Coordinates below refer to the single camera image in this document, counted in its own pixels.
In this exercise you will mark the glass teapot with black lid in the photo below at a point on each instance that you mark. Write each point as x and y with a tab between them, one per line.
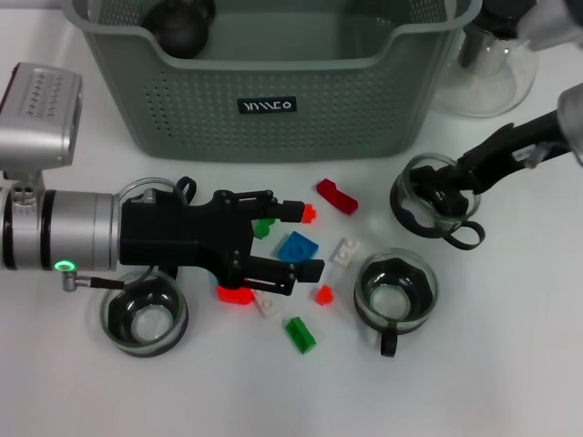
483	86

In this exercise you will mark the blue square toy brick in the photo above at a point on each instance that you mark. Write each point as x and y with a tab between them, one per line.
296	248

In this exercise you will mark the white two-stud toy brick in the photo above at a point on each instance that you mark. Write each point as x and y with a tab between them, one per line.
344	255
268	307

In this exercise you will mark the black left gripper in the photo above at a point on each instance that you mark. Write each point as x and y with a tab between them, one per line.
173	232

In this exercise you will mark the dark red long toy brick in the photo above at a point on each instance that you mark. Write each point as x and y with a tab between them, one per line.
337	196

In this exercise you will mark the black round teapot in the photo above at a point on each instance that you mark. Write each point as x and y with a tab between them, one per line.
182	32

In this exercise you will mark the red-orange sloped toy brick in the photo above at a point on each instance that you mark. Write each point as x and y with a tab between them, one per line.
232	297

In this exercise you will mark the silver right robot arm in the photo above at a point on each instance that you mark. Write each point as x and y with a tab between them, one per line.
574	118

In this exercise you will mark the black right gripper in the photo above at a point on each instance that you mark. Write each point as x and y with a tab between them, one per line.
505	150

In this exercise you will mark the green toy brick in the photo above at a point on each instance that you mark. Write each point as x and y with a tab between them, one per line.
262	230
300	336

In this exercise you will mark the grey-green perforated storage bin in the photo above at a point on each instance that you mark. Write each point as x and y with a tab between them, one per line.
319	114

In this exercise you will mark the small red-orange toy brick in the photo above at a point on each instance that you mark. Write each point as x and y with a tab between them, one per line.
324	295
311	215

